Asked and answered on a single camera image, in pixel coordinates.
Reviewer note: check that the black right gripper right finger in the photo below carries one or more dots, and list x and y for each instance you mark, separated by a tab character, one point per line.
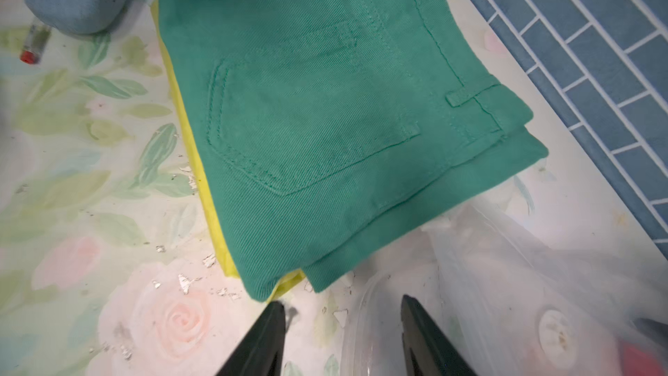
426	348

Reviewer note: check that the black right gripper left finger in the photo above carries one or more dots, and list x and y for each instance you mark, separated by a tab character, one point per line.
260	352

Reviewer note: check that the clear plastic vacuum bag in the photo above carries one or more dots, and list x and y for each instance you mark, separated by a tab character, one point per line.
486	281

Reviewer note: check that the neon yellow garment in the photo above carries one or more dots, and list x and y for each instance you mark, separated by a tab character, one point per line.
221	251

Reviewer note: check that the dark green garment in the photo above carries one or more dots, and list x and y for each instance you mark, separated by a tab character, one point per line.
329	128

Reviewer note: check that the white vacuum bag valve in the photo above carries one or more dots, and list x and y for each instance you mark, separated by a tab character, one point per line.
557	339

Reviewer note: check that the red folded garment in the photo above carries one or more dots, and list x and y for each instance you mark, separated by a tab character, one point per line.
634	361

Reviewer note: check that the black folded garment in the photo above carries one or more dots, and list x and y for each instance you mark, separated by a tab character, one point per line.
654	330

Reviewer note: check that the red capped small pen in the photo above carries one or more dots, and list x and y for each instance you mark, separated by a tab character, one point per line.
35	42

